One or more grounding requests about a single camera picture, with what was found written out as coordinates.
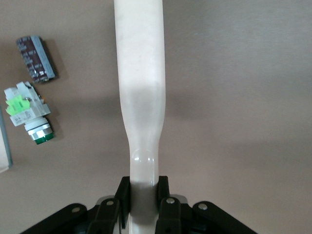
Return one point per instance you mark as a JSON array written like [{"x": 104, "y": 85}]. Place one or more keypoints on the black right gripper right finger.
[{"x": 185, "y": 219}]

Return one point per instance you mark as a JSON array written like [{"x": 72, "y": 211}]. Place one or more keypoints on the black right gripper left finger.
[{"x": 97, "y": 219}]

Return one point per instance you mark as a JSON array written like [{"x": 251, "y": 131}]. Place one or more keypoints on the beige plastic dustpan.
[{"x": 3, "y": 146}]

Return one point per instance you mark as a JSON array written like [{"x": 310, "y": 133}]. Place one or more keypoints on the white push button switch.
[{"x": 26, "y": 112}]

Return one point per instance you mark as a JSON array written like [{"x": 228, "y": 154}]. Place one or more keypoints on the beige hand brush black bristles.
[{"x": 140, "y": 73}]

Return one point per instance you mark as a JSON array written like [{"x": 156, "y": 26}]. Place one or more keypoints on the small black chip block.
[{"x": 35, "y": 58}]

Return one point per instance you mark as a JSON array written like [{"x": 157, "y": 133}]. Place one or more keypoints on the brown table cover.
[{"x": 231, "y": 97}]

